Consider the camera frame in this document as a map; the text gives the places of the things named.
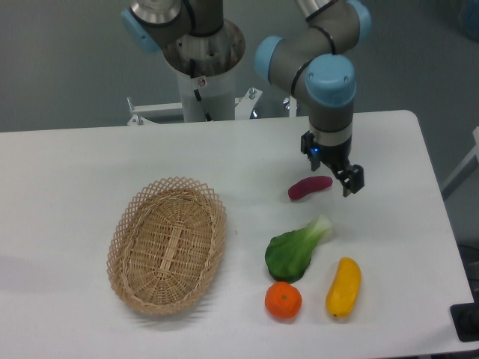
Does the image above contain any black cable on pedestal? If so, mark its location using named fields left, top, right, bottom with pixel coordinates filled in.
left=189, top=58, right=213, bottom=122

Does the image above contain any white furniture leg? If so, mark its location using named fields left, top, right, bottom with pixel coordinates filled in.
left=440, top=127, right=478, bottom=200

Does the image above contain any green bok choy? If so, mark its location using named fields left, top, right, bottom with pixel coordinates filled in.
left=264, top=216, right=333, bottom=283

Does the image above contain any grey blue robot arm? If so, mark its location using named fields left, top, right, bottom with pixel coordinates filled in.
left=121, top=1, right=371, bottom=195

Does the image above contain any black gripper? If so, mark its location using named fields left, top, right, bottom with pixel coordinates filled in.
left=300, top=129, right=364, bottom=197

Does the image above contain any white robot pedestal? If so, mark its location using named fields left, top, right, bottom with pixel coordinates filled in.
left=162, top=19, right=245, bottom=104

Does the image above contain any black device at edge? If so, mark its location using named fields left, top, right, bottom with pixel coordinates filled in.
left=450, top=303, right=478, bottom=343

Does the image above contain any woven wicker basket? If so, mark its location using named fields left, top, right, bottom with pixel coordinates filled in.
left=107, top=177, right=227, bottom=316

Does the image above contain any orange tangerine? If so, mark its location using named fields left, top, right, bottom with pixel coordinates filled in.
left=264, top=281, right=302, bottom=320

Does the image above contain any white metal base frame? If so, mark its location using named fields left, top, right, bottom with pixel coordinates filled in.
left=126, top=86, right=300, bottom=126

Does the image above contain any purple sweet potato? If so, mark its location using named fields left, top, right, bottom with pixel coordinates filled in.
left=287, top=176, right=333, bottom=201

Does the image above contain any yellow mango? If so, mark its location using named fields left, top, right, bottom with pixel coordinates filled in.
left=325, top=257, right=362, bottom=319

